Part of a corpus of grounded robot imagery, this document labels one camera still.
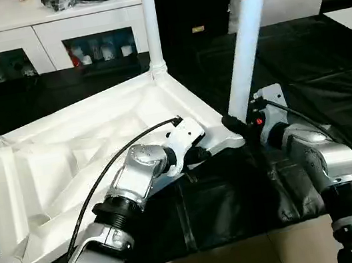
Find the white plastic table top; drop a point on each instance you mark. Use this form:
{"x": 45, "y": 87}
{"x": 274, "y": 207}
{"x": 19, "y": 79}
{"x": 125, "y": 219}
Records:
{"x": 52, "y": 159}

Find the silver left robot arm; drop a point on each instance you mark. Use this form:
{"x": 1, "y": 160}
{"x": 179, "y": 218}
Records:
{"x": 134, "y": 185}

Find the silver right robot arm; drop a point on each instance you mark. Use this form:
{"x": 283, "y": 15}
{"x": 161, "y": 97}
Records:
{"x": 323, "y": 161}

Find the black table mat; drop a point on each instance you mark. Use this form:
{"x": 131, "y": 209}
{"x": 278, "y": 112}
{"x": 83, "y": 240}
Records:
{"x": 316, "y": 81}

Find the black cabinet with yellow label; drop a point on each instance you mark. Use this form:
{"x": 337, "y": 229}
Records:
{"x": 188, "y": 4}

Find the white glass-door cabinet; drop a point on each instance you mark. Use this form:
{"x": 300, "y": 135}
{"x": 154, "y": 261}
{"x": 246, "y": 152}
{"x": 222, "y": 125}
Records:
{"x": 25, "y": 35}

